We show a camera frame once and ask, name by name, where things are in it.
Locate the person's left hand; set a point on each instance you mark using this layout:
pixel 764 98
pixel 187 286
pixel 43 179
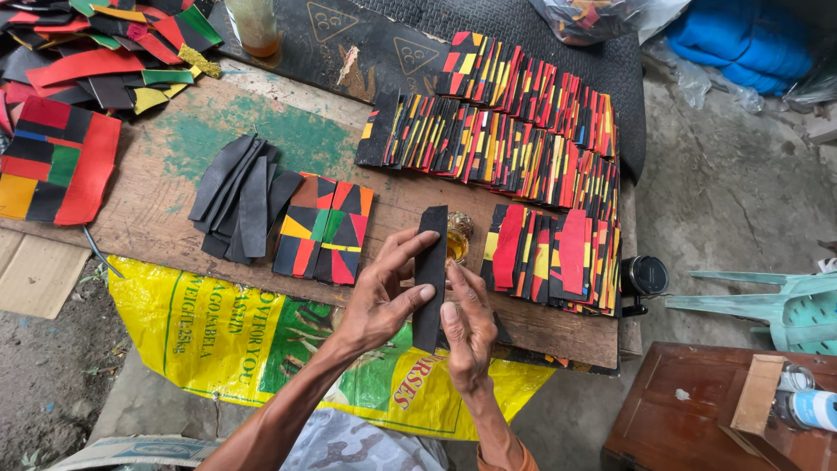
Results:
pixel 369 304

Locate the person's right hand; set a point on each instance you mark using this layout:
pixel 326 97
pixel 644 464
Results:
pixel 472 343

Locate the black leather strip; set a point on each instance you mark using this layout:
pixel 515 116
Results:
pixel 431 261

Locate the patchwork leather stack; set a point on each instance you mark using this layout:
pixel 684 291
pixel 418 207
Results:
pixel 299 229
pixel 345 232

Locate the small glass glue jar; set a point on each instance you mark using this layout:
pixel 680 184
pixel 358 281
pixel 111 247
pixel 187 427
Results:
pixel 459 237

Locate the row of patchwork leather pieces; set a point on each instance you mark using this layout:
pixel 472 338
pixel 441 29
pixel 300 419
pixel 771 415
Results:
pixel 556 261
pixel 497 150
pixel 533 88

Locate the person's orange sleeve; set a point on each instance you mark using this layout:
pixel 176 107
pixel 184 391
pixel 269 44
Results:
pixel 510 461

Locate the person's camouflage shorts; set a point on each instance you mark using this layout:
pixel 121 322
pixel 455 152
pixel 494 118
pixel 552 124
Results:
pixel 353 448

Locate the yellow printed feed sack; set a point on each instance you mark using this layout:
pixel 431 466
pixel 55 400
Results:
pixel 222 340

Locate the pile of black leather strips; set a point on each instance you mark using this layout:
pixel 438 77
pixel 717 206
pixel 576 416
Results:
pixel 239 196

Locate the black round cup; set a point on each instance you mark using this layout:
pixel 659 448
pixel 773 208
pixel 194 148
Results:
pixel 644 278

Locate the worn wooden work board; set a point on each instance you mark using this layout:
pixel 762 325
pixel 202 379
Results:
pixel 196 131

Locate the printed cardboard box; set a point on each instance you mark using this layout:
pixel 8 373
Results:
pixel 137 450

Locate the small open wooden box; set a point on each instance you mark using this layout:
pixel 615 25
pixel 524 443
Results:
pixel 755 396

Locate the clear bottle with amber liquid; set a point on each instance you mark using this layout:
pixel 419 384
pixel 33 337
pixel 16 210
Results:
pixel 253 26

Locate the small clear jar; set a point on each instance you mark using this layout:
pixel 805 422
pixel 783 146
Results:
pixel 796 378

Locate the teal plastic chair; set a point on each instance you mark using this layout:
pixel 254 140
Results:
pixel 801 314

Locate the flat brown cardboard piece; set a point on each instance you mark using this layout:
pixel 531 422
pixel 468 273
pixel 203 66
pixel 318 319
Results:
pixel 39 275

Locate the large patchwork leather sheet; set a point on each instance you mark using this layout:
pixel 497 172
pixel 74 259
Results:
pixel 59 163

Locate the crumpled clear plastic sheet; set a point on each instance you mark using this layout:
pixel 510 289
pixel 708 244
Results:
pixel 693 78

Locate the plastic bag of leather scraps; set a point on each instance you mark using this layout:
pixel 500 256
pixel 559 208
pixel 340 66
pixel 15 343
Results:
pixel 588 16

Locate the white bottle with blue label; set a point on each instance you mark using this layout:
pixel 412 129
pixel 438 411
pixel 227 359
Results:
pixel 816 409

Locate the heap of coloured leather scraps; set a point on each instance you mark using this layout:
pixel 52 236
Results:
pixel 98 59

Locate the blue cloth bundle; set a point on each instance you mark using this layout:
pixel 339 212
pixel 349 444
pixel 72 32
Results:
pixel 739 46

